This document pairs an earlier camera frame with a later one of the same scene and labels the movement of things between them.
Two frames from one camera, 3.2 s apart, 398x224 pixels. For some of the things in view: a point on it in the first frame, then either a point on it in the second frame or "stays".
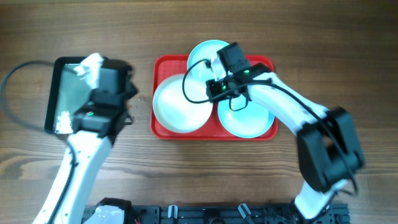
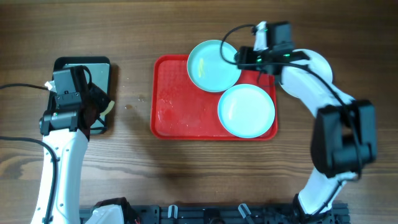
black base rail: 222,214 stays
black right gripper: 212,93 to 244,54
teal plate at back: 206,50 stays
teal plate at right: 251,121 stays
